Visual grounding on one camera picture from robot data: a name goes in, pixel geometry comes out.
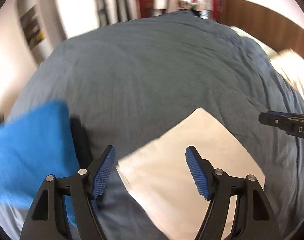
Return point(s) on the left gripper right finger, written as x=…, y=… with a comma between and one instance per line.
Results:
x=253, y=216

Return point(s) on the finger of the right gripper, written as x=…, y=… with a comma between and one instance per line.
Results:
x=274, y=118

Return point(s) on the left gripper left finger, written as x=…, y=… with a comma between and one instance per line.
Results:
x=47, y=216

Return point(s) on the cream floral pillow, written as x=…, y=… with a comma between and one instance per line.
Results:
x=290, y=65

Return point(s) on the folded bright blue garment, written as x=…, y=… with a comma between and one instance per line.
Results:
x=34, y=143

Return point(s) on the folded dark navy garment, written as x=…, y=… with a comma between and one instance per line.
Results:
x=81, y=142

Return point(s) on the wooden headboard panel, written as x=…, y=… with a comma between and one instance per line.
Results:
x=268, y=26

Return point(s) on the grey-blue duvet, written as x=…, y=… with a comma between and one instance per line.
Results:
x=131, y=82

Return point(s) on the black cylinder tower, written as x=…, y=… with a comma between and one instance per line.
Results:
x=123, y=10

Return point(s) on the black ladder stand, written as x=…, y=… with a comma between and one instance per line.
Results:
x=102, y=12

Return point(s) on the arched wall shelf niche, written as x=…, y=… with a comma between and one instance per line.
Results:
x=42, y=27

